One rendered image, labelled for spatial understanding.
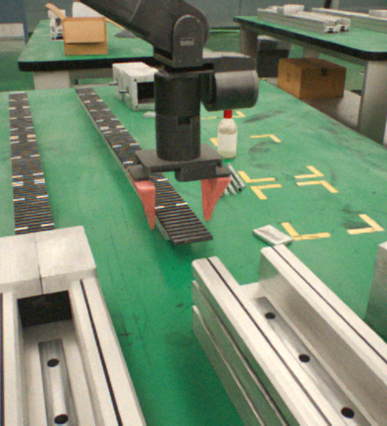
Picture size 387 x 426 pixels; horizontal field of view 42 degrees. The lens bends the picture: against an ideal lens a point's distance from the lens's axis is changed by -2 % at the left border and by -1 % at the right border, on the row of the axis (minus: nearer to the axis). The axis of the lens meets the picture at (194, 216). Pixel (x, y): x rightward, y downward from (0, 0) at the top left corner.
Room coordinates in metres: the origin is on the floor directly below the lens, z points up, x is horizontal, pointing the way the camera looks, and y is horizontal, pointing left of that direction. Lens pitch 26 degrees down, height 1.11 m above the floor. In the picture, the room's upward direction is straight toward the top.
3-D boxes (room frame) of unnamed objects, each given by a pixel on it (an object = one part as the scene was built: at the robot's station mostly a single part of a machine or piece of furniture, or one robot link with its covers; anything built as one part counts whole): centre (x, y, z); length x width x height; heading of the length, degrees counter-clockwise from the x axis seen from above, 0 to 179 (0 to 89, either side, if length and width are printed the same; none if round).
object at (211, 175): (0.63, 0.00, 0.85); 0.07 x 0.07 x 0.09; 19
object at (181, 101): (0.63, 0.02, 0.98); 0.07 x 0.06 x 0.07; 112
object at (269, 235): (0.62, -0.11, 0.78); 0.05 x 0.03 x 0.01; 32
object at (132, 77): (1.40, 0.15, 0.83); 0.11 x 0.10 x 0.10; 108
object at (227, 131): (0.97, -0.06, 0.84); 0.04 x 0.04 x 0.12
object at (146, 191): (0.62, 0.05, 0.85); 0.07 x 0.07 x 0.09; 19
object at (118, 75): (1.51, 0.20, 0.83); 0.11 x 0.10 x 0.10; 110
